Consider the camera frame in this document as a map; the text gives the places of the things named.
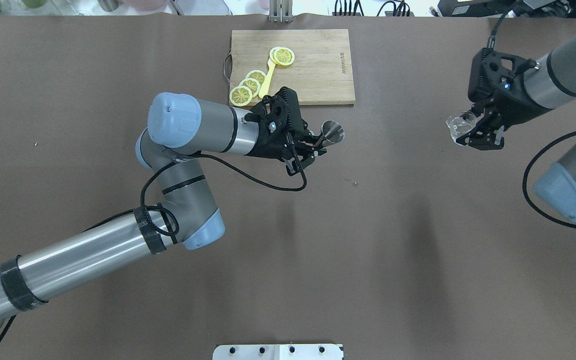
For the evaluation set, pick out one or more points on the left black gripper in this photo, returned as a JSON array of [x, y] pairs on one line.
[[271, 148]]

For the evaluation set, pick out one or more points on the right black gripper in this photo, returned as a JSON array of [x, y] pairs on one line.
[[517, 110]]

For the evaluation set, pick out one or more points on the clear glass measuring cup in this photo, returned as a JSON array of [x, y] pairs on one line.
[[460, 126]]

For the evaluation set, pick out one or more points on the steel double jigger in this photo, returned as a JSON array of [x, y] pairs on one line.
[[332, 133]]

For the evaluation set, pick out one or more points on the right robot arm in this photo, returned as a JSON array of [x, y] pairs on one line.
[[548, 182]]

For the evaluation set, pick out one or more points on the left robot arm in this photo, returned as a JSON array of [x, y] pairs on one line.
[[176, 205]]

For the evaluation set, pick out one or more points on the bamboo cutting board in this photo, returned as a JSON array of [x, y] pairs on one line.
[[322, 73]]

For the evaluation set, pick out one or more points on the lemon slice in row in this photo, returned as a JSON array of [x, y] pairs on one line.
[[258, 75], [252, 84]]

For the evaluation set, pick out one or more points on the lemon slice at board corner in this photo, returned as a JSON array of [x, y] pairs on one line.
[[241, 96]]

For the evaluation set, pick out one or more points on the lemon slice on knife end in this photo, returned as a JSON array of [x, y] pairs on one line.
[[282, 56]]

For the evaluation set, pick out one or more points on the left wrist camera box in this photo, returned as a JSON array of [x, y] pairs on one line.
[[282, 106]]

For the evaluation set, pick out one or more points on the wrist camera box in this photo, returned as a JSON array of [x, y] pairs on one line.
[[282, 106], [494, 73]]

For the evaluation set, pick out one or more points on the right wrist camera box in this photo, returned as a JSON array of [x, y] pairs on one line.
[[494, 73]]

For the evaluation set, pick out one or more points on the aluminium frame post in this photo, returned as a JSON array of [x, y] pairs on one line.
[[281, 11]]

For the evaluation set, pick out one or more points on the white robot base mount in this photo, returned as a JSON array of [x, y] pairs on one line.
[[286, 351]]

